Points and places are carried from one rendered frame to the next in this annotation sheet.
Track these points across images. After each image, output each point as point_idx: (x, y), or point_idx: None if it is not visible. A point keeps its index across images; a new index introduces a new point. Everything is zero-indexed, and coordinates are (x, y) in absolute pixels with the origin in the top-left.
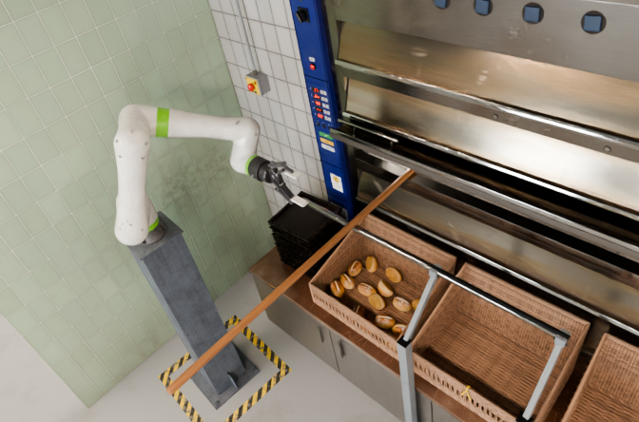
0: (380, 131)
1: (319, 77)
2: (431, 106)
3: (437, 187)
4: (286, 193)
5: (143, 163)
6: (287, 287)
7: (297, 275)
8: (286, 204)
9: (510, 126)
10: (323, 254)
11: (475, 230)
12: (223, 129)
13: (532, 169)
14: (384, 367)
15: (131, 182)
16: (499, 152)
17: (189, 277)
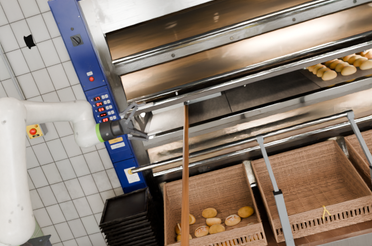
0: None
1: (99, 85)
2: (188, 60)
3: (210, 120)
4: (141, 132)
5: (25, 128)
6: (188, 192)
7: (186, 183)
8: (103, 210)
9: (239, 42)
10: (188, 169)
11: (246, 132)
12: (67, 107)
13: (264, 57)
14: None
15: (17, 152)
16: (242, 60)
17: None
